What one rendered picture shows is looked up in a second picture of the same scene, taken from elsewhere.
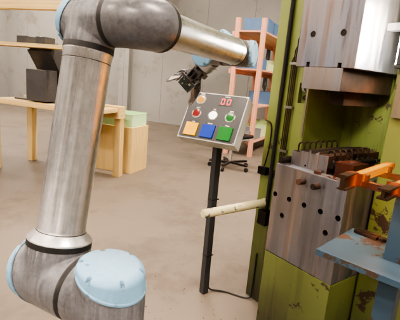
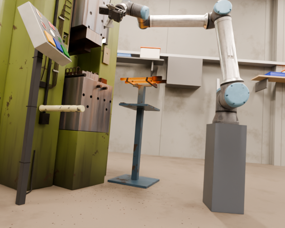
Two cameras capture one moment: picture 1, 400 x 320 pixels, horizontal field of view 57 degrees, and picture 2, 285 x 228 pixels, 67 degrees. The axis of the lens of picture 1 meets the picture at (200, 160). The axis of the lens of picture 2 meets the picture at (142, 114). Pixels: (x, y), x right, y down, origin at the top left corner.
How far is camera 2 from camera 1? 2.51 m
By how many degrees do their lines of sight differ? 112
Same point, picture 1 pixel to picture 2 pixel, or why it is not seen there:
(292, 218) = (92, 106)
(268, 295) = (81, 158)
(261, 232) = (37, 132)
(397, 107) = (104, 59)
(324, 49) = (95, 24)
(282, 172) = (87, 82)
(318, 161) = (94, 77)
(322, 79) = (95, 37)
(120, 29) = not seen: hidden behind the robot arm
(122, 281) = not seen: hidden behind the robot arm
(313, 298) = (103, 143)
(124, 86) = not seen: outside the picture
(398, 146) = (103, 74)
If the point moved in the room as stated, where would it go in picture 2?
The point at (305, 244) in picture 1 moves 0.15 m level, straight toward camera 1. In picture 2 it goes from (98, 118) to (116, 119)
